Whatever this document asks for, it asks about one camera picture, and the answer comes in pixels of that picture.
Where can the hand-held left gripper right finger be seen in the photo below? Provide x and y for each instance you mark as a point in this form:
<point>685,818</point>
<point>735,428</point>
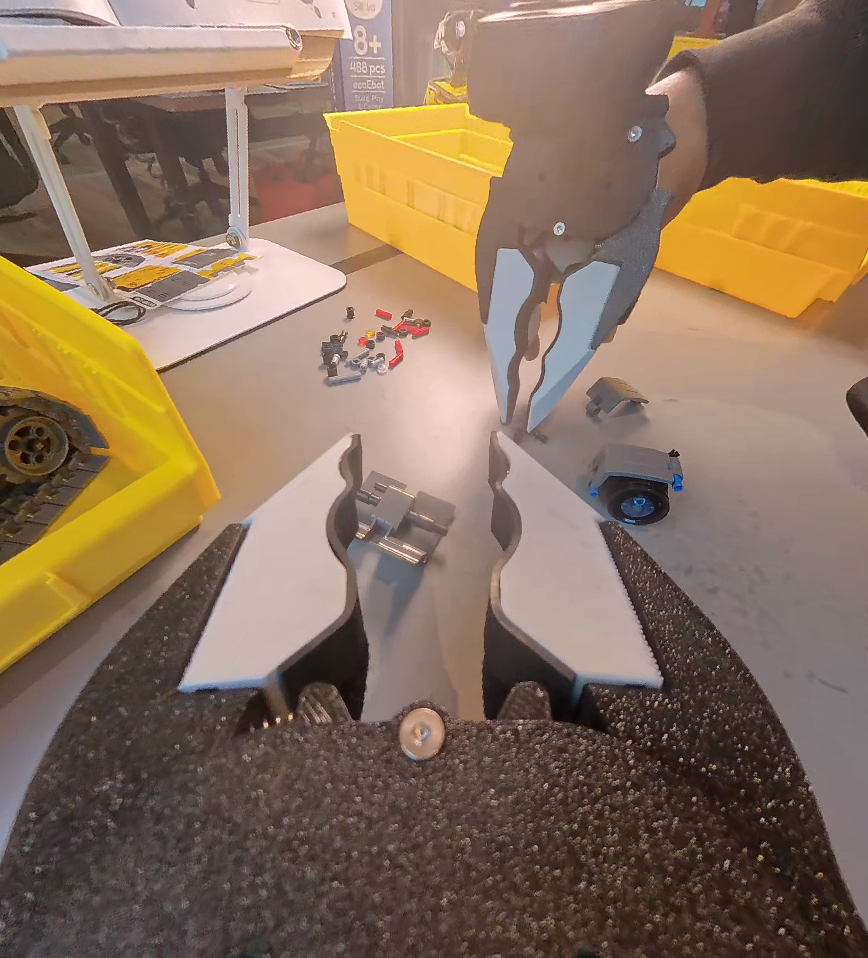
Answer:
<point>568,599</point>

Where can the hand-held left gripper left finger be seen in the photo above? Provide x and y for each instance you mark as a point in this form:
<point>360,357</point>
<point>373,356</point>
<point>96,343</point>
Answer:
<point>276,599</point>

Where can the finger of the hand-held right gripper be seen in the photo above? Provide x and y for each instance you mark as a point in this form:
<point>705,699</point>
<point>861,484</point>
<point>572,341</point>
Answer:
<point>576,322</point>
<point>502,314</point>

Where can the grey toy bracket piece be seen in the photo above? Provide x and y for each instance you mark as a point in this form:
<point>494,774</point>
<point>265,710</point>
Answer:
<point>617,393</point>
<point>636,462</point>

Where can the black toy wheel assembly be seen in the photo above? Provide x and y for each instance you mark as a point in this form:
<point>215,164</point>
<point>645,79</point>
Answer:
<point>636,503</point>

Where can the grey desk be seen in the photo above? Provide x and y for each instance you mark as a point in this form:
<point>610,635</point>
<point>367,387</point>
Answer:
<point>741,599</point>

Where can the person's right hand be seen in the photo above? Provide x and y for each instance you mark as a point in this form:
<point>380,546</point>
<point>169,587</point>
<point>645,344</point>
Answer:
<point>684,135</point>

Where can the pile of small toy parts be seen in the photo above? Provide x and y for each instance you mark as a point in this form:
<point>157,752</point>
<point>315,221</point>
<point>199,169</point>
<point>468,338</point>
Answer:
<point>398,353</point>

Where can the grey toy panel assembly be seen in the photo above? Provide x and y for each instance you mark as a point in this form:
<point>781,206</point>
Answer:
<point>396,509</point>

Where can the blue toy kit box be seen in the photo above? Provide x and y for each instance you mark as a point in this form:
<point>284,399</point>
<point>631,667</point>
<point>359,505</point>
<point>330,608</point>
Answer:
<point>366,60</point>

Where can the white book stand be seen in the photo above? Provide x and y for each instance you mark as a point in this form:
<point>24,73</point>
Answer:
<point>269,299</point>

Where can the yellow toy tracked vehicle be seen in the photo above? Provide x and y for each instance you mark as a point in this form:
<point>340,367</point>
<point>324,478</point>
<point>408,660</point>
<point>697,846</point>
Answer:
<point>22,449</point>

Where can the yellow printed leaflet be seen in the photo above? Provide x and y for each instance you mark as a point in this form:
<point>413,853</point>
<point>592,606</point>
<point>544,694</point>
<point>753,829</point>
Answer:
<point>149,277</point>

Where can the open instruction booklet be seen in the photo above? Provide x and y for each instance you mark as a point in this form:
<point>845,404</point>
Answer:
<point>216,11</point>

